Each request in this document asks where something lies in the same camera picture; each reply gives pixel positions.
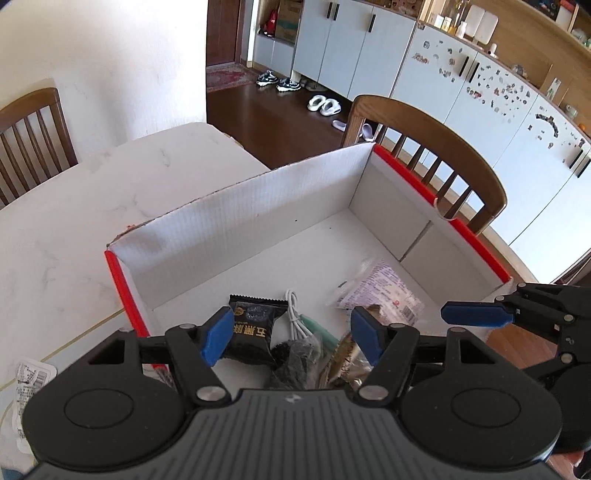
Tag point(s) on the golden brown snack packet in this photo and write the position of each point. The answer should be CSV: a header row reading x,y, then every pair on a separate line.
x,y
344,357

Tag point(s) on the red cardboard box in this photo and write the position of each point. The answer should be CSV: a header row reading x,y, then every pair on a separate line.
x,y
258,230

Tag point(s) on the brown door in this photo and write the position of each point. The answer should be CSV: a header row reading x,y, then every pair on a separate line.
x,y
224,27

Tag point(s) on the white rounded panel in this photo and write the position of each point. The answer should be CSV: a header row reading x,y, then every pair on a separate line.
x,y
488,27
473,21

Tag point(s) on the pink printed packet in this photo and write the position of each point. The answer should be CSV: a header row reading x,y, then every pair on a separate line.
x,y
383,288

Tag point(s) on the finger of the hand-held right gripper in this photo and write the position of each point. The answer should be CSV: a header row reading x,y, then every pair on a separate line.
x,y
570,357
475,314

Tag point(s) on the pale slipper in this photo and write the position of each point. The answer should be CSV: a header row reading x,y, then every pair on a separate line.
x,y
369,132
340,125

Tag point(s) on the wooden chair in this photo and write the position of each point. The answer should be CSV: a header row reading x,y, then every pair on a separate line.
x,y
41,99
392,108

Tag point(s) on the red bag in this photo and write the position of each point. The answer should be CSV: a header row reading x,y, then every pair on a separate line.
x,y
272,22

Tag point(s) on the dark sneaker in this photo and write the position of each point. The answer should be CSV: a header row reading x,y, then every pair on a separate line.
x,y
266,78
288,85

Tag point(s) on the patterned red rug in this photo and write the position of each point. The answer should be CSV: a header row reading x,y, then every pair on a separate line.
x,y
226,77

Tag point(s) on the brown cardboard box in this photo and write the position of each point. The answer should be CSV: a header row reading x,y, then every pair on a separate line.
x,y
290,21

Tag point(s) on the white bottle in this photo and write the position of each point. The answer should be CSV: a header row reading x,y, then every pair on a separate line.
x,y
461,30

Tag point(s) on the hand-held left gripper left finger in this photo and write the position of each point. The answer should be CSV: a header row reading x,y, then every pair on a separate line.
x,y
217,337

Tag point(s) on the silver snack packet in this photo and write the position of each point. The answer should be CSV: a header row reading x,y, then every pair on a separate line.
x,y
30,383

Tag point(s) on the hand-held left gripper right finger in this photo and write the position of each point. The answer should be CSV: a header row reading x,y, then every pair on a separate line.
x,y
367,337

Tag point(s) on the clear packet of black seeds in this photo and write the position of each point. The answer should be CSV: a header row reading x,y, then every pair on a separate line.
x,y
295,362

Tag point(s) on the marble desktop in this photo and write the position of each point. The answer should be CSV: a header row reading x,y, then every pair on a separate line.
x,y
60,258

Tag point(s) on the grey and wood cabinet wall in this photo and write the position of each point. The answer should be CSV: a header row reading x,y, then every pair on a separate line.
x,y
351,46

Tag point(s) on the black snack packet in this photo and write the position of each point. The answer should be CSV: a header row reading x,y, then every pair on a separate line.
x,y
254,330

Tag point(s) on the green packet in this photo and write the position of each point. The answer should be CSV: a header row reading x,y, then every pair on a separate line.
x,y
318,330

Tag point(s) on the white slipper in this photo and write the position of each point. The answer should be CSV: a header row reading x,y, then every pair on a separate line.
x,y
316,102
330,107

